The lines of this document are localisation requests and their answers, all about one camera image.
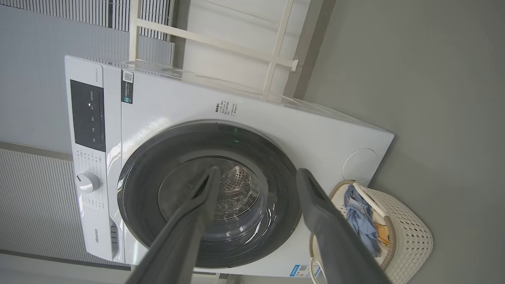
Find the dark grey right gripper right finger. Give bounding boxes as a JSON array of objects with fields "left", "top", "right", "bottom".
[{"left": 296, "top": 168, "right": 391, "bottom": 284}]

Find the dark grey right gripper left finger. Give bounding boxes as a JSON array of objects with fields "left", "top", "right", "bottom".
[{"left": 125, "top": 166, "right": 221, "bottom": 284}]

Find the blue patterned garment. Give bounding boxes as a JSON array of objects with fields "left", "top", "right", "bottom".
[{"left": 343, "top": 185, "right": 382, "bottom": 258}]

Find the cream and orange garment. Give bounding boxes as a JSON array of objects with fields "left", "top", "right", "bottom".
[{"left": 373, "top": 223, "right": 392, "bottom": 247}]

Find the round dark washer door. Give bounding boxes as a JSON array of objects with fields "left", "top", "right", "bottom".
[{"left": 117, "top": 120, "right": 302, "bottom": 269}]

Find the silver washing machine dial knob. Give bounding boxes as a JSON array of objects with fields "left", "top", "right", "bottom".
[{"left": 76, "top": 171, "right": 101, "bottom": 194}]

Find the white front-load washing machine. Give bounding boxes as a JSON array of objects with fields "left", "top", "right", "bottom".
[{"left": 64, "top": 55, "right": 395, "bottom": 278}]

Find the black washing machine display panel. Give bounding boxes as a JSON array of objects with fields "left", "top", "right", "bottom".
[{"left": 70, "top": 80, "right": 106, "bottom": 152}]

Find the blue energy label sticker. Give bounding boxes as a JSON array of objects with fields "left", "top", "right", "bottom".
[{"left": 289, "top": 264, "right": 321, "bottom": 278}]

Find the cream perforated laundry basket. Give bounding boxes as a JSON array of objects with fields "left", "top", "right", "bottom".
[{"left": 309, "top": 180, "right": 434, "bottom": 284}]

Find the white slatted window grille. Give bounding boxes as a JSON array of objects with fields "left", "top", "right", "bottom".
[{"left": 0, "top": 0, "right": 174, "bottom": 41}]

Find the white railing frame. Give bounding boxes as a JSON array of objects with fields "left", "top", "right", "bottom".
[{"left": 129, "top": 0, "right": 299, "bottom": 99}]

